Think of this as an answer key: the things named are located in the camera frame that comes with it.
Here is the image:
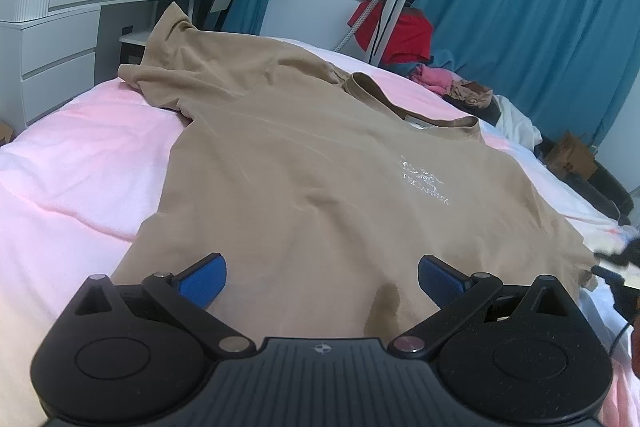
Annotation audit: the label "beige clothes pile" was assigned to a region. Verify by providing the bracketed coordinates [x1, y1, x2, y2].
[442, 79, 497, 111]

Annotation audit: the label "white cloth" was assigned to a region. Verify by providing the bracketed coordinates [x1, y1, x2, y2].
[492, 94, 544, 151]

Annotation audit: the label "black cable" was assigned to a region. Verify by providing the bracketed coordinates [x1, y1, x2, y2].
[606, 317, 638, 359]

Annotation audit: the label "black bag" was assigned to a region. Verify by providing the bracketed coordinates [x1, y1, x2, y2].
[564, 157, 636, 226]

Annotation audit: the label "pink clothes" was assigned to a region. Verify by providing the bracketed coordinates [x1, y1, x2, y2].
[409, 64, 457, 96]

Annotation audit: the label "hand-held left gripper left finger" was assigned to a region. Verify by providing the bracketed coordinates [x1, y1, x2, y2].
[75, 253, 256, 359]

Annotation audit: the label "silver tripod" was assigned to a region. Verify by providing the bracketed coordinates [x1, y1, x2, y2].
[367, 0, 417, 68]

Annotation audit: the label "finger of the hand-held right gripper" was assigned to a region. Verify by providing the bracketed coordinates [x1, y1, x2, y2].
[591, 263, 628, 290]

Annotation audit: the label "red cloth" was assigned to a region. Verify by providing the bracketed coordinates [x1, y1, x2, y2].
[347, 0, 435, 65]

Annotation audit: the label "tan t-shirt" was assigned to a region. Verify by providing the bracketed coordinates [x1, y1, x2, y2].
[111, 2, 598, 340]

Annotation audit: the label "pink bed blanket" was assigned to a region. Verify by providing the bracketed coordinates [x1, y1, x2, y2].
[0, 34, 640, 427]

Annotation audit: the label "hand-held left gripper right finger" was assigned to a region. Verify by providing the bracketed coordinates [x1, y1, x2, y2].
[392, 255, 581, 355]

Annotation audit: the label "white striped rod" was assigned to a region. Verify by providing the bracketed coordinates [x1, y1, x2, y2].
[340, 0, 387, 54]

